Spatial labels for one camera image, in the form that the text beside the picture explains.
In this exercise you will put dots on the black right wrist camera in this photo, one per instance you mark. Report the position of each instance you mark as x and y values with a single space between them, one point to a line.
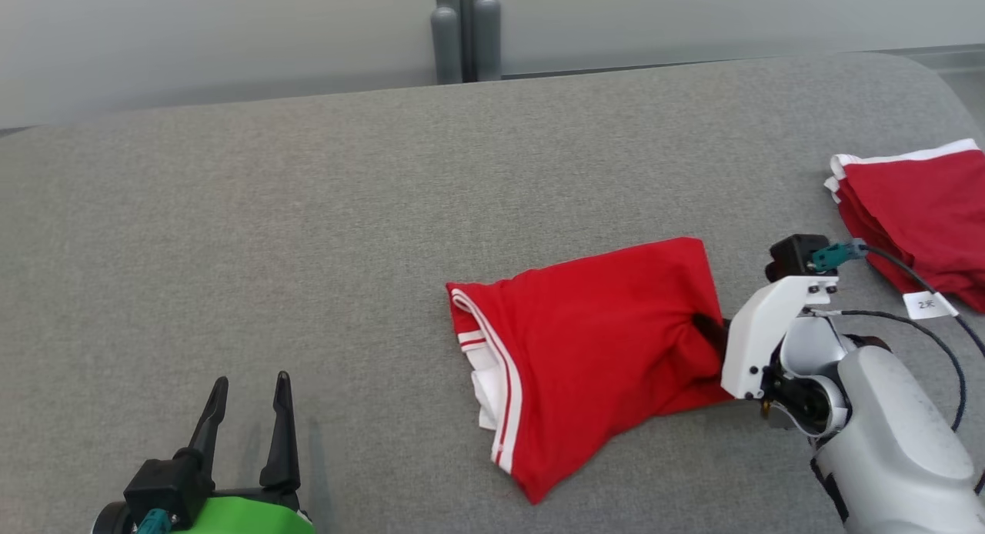
793 255

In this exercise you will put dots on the grey partition post with foot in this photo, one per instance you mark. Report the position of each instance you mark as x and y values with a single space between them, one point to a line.
487 41
446 49

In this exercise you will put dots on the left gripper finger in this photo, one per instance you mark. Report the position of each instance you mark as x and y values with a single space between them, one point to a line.
209 426
282 442

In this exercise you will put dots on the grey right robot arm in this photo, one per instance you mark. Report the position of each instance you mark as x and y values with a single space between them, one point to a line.
893 442

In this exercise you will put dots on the red shirt with white trim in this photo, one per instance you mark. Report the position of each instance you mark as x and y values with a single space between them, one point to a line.
585 349

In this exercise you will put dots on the red shorts with white stripes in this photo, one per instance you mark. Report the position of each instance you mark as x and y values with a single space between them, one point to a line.
923 211

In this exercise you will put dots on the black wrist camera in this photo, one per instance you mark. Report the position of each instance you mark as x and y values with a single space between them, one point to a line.
793 255
165 484

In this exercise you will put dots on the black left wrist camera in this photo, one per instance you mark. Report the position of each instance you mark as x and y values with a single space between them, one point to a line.
165 484

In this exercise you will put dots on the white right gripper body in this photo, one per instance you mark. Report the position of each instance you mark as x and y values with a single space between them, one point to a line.
754 342

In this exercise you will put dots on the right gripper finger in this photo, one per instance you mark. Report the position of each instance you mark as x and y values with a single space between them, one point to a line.
712 334

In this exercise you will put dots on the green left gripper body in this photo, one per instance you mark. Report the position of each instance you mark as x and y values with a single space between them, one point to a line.
246 518

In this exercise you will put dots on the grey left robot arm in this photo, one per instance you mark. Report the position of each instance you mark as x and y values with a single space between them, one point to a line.
108 520

